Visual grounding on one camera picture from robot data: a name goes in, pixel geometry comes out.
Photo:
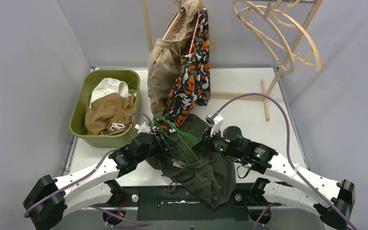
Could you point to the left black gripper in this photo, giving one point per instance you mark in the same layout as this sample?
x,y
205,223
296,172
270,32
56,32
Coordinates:
x,y
164,139

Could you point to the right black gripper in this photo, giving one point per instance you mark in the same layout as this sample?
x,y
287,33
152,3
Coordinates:
x,y
205,147

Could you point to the green hanger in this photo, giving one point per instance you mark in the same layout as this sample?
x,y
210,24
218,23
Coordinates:
x,y
165,125

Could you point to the dark green shorts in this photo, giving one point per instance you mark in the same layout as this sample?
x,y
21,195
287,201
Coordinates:
x,y
210,179

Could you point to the brown shorts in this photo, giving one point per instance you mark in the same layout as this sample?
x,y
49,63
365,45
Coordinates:
x,y
110,115

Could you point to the camouflage patterned shorts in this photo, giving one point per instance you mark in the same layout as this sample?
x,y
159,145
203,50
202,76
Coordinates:
x,y
192,86

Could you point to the olive green plastic basket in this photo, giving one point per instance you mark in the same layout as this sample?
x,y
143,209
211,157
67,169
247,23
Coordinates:
x,y
77,123

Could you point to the white shorts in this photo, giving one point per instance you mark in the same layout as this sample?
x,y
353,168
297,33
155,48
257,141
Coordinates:
x,y
108,86

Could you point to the pink hanger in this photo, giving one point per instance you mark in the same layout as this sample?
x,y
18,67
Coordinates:
x,y
194,31

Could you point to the wooden hanger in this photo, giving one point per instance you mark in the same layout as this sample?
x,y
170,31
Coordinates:
x,y
288,64
302,33

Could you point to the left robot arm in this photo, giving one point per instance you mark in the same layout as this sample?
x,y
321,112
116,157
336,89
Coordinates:
x,y
51,199

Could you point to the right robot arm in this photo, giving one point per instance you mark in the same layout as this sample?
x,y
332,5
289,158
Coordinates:
x,y
332,201

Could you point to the beige shorts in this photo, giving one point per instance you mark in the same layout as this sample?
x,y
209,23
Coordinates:
x,y
164,60

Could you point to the wooden clothes rack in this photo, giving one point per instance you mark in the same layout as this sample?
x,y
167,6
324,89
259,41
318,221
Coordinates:
x,y
258,22

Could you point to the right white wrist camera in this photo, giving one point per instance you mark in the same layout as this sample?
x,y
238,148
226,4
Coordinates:
x,y
215,121

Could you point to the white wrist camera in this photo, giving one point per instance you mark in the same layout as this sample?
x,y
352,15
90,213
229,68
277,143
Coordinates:
x,y
215,121
145,127

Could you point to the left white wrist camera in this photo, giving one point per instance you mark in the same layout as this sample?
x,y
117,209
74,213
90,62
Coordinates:
x,y
145,127

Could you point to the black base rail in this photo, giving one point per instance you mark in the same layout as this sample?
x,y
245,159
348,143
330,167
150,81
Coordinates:
x,y
181,210

